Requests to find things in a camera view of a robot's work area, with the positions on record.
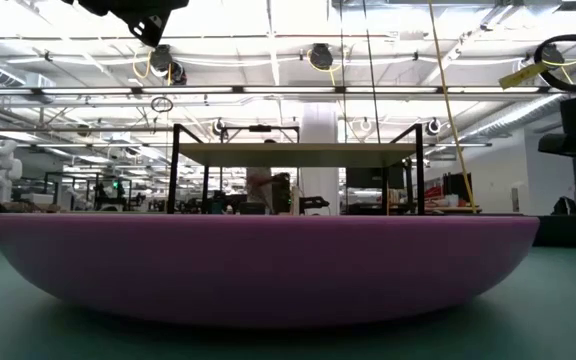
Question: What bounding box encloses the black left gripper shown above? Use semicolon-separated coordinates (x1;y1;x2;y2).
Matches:
60;0;190;49

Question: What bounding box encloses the purple plate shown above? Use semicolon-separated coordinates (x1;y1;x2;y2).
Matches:
0;213;541;329

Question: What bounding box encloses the person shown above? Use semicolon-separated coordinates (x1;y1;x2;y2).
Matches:
245;138;293;215

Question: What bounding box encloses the black monitor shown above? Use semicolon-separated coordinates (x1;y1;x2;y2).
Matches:
345;167;405;190

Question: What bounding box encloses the black backpack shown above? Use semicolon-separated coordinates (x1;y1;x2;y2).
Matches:
551;196;576;216

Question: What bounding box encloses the black ceiling cable reel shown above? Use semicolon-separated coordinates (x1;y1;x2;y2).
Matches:
309;42;335;71
540;43;565;69
148;43;175;77
169;60;188;86

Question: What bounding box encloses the hanging black cable ring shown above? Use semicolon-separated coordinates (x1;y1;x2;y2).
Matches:
150;96;175;114

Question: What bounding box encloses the thin black hanging cable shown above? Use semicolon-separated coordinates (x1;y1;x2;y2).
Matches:
339;0;346;144

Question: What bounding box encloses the yellow cable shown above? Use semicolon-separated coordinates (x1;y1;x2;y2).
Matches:
426;0;478;214

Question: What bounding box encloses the yellow cable tag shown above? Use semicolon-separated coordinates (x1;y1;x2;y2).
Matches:
498;62;549;90

